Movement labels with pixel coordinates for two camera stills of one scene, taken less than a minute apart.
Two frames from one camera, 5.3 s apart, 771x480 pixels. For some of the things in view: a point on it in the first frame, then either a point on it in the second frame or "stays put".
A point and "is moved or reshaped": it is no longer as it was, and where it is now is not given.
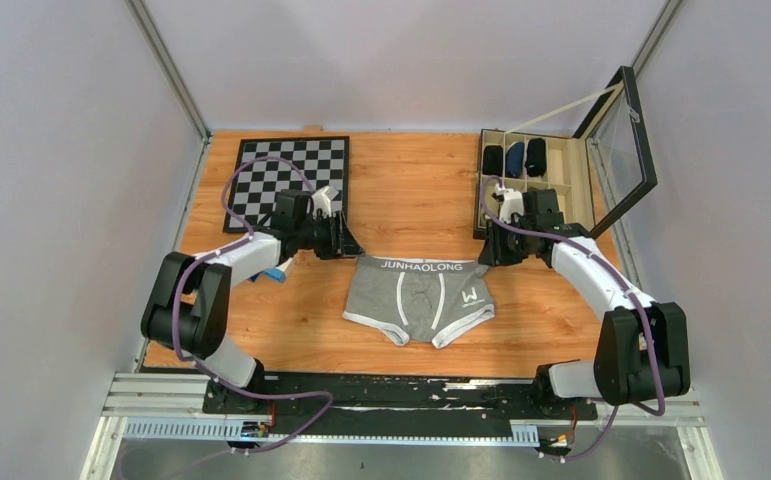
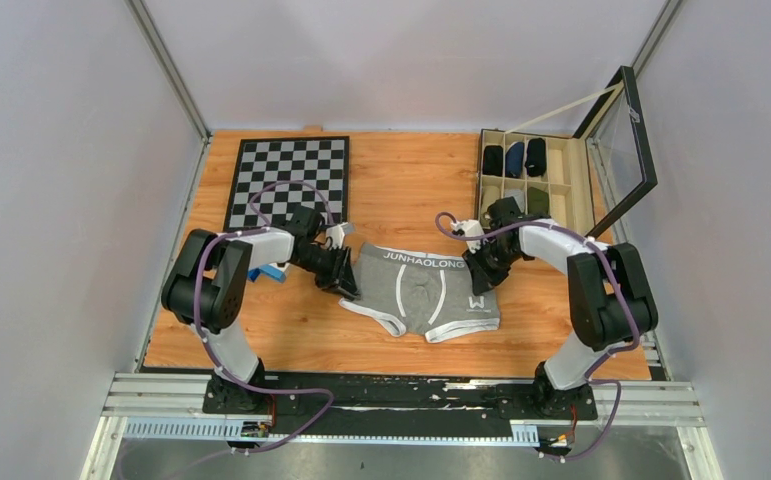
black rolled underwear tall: [536, 157] stays put
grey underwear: [419, 299] is moved or reshaped
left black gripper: [349, 244] to [342, 267]
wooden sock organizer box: [601, 173] stays put
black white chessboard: [325, 161] stays put
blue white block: [279, 272] stays put
